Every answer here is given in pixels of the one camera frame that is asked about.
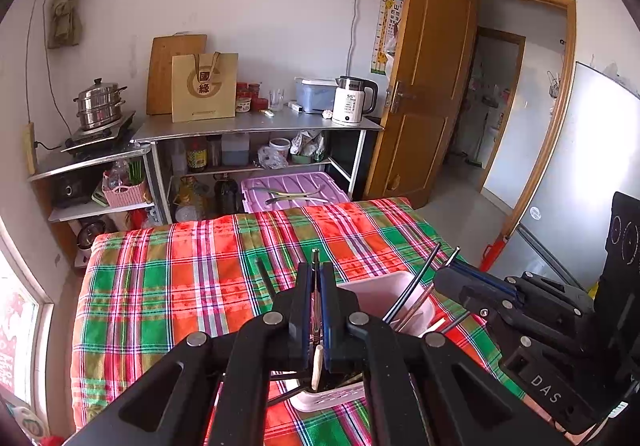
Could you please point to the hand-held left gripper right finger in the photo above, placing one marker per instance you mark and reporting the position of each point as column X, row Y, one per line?
column 330, row 326

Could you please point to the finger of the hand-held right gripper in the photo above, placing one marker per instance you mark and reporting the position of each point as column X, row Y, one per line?
column 475, row 293

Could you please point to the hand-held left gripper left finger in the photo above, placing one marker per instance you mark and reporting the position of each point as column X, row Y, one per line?
column 300, row 326

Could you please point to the pink plastic utensil basket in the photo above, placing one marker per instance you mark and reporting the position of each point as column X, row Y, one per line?
column 370, row 291

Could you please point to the red plastic object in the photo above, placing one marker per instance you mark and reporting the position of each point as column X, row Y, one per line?
column 492, row 253

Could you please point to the plaid tablecloth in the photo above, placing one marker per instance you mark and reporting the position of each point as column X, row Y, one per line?
column 175, row 301

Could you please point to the long kitchen utensil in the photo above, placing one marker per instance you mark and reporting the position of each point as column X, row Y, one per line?
column 295, row 196

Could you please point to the black printed panel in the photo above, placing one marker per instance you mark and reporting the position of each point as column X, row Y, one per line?
column 625, row 251

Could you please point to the purple plastic crate lid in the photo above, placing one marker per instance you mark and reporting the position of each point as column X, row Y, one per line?
column 300, row 183

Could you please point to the dark glass bottle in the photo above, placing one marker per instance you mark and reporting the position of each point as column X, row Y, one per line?
column 226, row 196

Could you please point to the cooking oil bottle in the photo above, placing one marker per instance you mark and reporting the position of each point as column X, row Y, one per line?
column 192, row 201

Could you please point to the crumpled plastic bag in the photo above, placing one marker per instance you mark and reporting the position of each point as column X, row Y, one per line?
column 272, row 161
column 307, row 143

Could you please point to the silver fridge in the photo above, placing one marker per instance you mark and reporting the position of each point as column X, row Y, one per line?
column 590, row 166

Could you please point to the white plastic tub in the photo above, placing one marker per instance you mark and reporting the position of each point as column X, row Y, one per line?
column 280, row 148

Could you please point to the soy sauce bottle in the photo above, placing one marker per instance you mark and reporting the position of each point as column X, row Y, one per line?
column 196, row 158

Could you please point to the steel kitchen table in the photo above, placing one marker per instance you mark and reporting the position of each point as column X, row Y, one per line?
column 225, row 126

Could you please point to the pink woven basket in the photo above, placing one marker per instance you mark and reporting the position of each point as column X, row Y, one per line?
column 125, row 196

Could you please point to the white electric kettle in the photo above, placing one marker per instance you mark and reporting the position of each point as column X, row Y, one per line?
column 347, row 103

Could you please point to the wooden door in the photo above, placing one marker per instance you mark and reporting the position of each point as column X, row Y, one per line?
column 425, row 76

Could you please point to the glass cup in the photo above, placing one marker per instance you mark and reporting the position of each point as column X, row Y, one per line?
column 276, row 101

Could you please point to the translucent storage box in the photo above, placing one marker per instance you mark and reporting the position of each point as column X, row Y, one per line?
column 312, row 98

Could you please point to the small patterned bowl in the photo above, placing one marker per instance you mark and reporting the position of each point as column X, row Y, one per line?
column 243, row 105

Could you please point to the small cooking pot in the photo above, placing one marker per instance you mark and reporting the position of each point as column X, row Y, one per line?
column 91, row 233

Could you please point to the red lidded jar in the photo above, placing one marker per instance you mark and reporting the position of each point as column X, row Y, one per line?
column 254, row 90
column 242, row 90

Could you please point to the tan paper bag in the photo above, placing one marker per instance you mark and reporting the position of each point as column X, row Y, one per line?
column 205, row 101

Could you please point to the black kitchen appliance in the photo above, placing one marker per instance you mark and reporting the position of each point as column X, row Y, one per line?
column 70, row 191

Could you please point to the induction cooker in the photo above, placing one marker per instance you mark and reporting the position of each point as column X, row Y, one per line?
column 105, row 136

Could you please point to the growth chart poster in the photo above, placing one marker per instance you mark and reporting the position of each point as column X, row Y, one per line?
column 385, row 31

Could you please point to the window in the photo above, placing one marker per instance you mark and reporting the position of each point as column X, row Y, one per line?
column 20, row 326

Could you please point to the wooden cutting board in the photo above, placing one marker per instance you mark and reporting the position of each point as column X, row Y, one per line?
column 162, row 76

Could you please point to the steel steamer pot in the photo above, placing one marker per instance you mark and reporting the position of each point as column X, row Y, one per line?
column 100, row 108

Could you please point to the wooden door frame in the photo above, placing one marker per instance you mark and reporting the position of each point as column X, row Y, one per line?
column 555, row 116

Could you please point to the wall power strip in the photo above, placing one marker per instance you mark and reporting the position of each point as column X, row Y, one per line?
column 28, row 151

